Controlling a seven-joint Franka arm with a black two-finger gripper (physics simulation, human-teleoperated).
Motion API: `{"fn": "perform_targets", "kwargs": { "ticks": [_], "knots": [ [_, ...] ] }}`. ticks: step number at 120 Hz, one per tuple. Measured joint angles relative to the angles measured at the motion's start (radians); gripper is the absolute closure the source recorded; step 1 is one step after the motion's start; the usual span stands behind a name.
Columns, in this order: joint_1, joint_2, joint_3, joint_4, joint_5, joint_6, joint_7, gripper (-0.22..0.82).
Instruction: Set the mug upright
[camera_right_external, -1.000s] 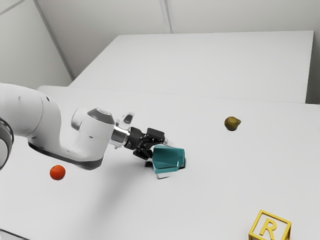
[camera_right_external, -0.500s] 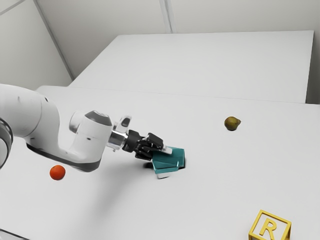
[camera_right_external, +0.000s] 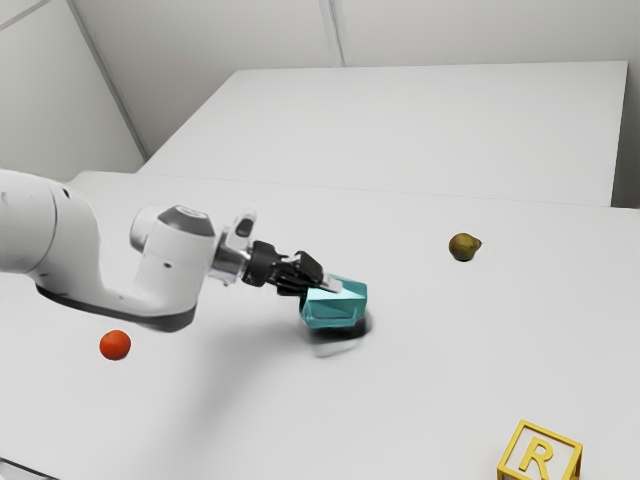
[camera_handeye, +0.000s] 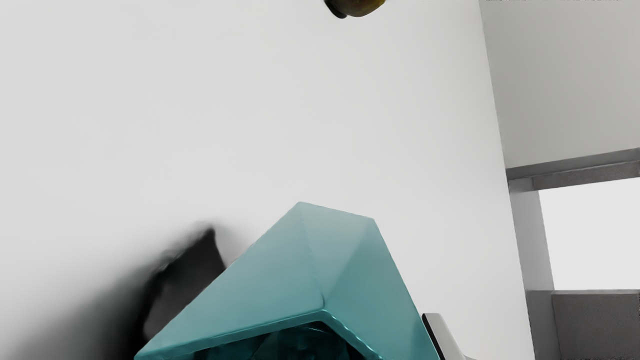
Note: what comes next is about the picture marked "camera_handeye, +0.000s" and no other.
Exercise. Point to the yellow-green round fruit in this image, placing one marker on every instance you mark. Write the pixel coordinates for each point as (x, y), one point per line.
(356, 7)

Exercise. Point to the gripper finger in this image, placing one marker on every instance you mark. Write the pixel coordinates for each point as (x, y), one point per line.
(442, 336)

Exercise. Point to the teal faceted mug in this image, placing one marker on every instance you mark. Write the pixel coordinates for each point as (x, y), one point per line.
(310, 280)

